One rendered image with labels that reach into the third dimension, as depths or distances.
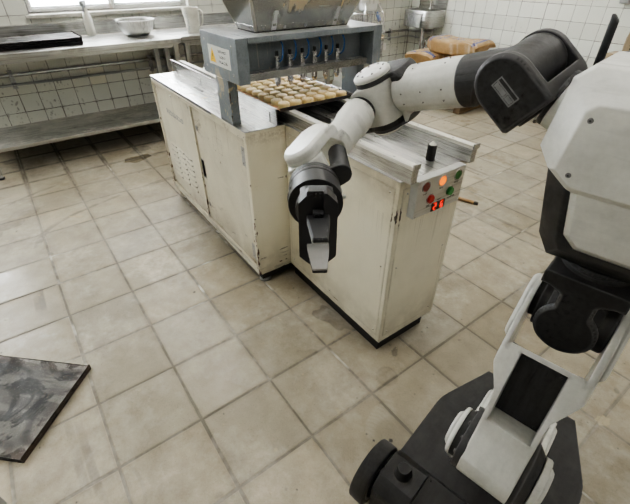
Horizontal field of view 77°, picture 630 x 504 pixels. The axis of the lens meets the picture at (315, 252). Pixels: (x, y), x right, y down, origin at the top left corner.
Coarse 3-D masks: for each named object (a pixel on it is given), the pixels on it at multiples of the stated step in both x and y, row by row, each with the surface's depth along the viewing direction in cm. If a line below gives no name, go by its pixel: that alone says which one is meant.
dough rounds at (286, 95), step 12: (252, 84) 194; (264, 84) 194; (288, 84) 193; (300, 84) 192; (312, 84) 195; (252, 96) 182; (264, 96) 176; (276, 96) 177; (288, 96) 174; (300, 96) 174; (312, 96) 178; (324, 96) 175; (336, 96) 182
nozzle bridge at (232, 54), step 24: (360, 24) 174; (216, 48) 155; (240, 48) 143; (264, 48) 157; (288, 48) 163; (312, 48) 169; (360, 48) 183; (216, 72) 162; (240, 72) 147; (264, 72) 157; (288, 72) 162; (240, 120) 168
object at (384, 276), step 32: (288, 128) 168; (352, 160) 140; (416, 160) 138; (448, 160) 138; (352, 192) 146; (384, 192) 132; (352, 224) 153; (384, 224) 138; (416, 224) 141; (448, 224) 154; (352, 256) 161; (384, 256) 144; (416, 256) 152; (320, 288) 195; (352, 288) 170; (384, 288) 151; (416, 288) 164; (352, 320) 186; (384, 320) 162; (416, 320) 187
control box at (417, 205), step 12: (444, 168) 133; (456, 168) 133; (420, 180) 125; (432, 180) 128; (456, 180) 137; (420, 192) 127; (432, 192) 131; (444, 192) 136; (456, 192) 140; (408, 204) 132; (420, 204) 131; (432, 204) 135; (444, 204) 140; (408, 216) 134
